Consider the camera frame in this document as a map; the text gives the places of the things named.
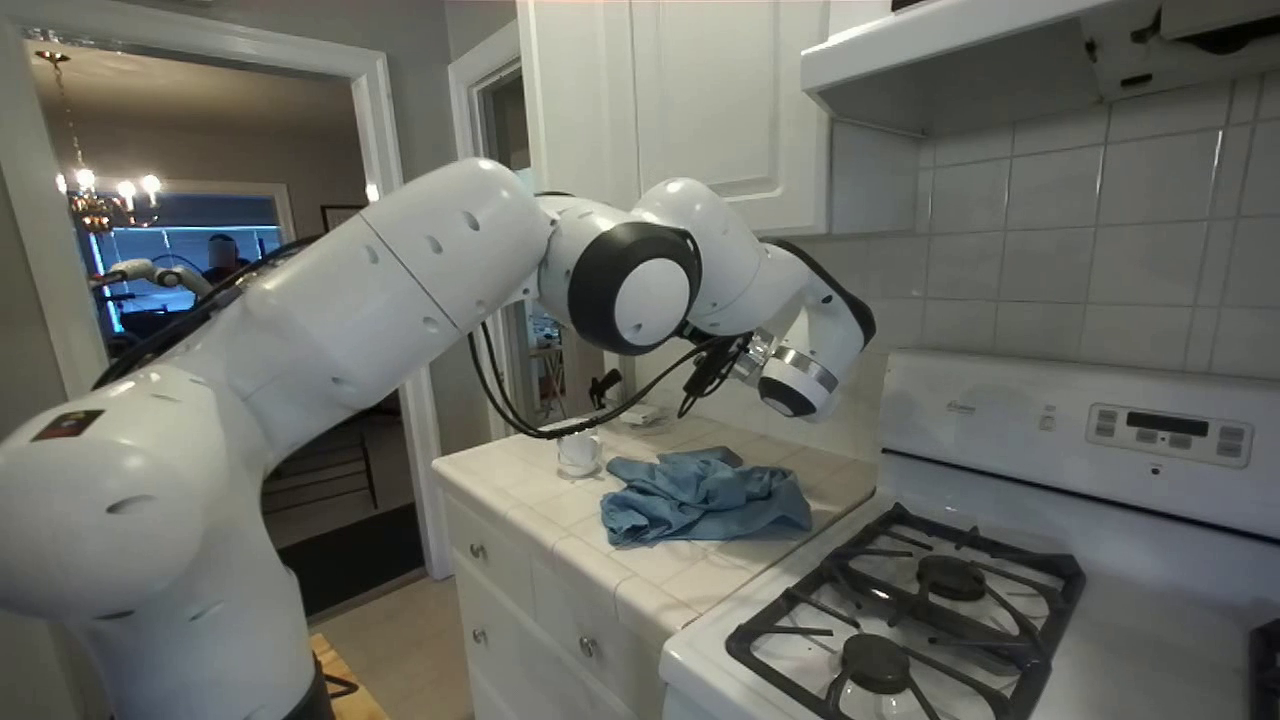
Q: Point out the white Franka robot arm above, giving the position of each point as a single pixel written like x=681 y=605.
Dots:
x=332 y=344

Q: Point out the white power adapter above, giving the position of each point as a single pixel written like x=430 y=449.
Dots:
x=641 y=419

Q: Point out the white mug with blue flowers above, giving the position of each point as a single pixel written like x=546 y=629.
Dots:
x=577 y=457

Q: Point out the blue cloth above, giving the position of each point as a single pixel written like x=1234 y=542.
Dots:
x=703 y=503

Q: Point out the white lower cabinet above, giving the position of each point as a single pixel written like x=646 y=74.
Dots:
x=532 y=615

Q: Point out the black stove grate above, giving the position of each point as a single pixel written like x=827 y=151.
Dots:
x=921 y=615

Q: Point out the person in dark clothes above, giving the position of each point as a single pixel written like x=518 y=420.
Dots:
x=227 y=261

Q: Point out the white gas stove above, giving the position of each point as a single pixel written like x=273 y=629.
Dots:
x=1066 y=442

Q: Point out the wooden base board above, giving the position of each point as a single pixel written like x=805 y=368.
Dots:
x=348 y=681

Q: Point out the white range hood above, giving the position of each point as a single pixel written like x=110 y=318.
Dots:
x=972 y=55

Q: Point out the lit chandelier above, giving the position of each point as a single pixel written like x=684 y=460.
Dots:
x=97 y=185

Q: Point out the black clamp mount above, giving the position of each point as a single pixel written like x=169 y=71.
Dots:
x=605 y=390

